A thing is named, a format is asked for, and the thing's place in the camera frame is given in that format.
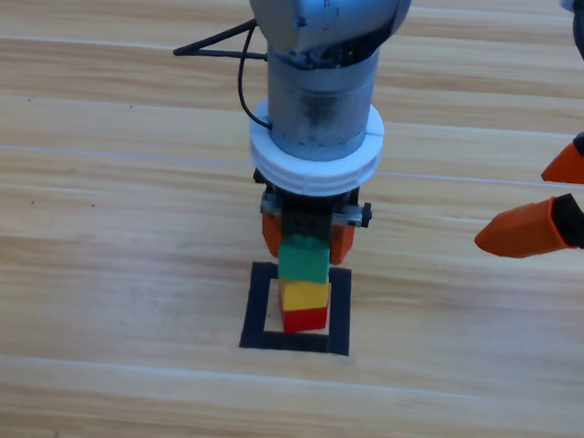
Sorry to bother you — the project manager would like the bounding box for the green wooden cube block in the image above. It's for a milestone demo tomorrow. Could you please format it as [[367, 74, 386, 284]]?
[[276, 232, 333, 286]]

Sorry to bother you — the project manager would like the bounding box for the yellow wooden cube block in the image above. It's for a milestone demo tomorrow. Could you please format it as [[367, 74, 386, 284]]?
[[276, 277, 331, 317]]

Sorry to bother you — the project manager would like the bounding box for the red wooden cube block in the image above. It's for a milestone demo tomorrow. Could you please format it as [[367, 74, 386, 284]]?
[[277, 302, 329, 337]]

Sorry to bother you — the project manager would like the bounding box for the black tape square outline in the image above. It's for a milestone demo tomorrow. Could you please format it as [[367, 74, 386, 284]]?
[[238, 260, 357, 357]]

